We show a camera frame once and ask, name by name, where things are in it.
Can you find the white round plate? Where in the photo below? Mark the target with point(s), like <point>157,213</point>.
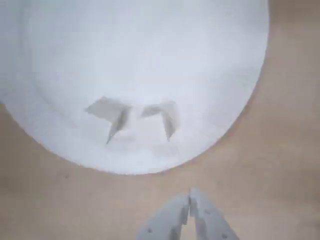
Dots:
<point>137,50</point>

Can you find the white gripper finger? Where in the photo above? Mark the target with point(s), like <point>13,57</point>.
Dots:
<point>210,222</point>
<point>165,220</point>

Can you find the white cube block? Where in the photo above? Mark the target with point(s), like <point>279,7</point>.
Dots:
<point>155,125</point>
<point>107,110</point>

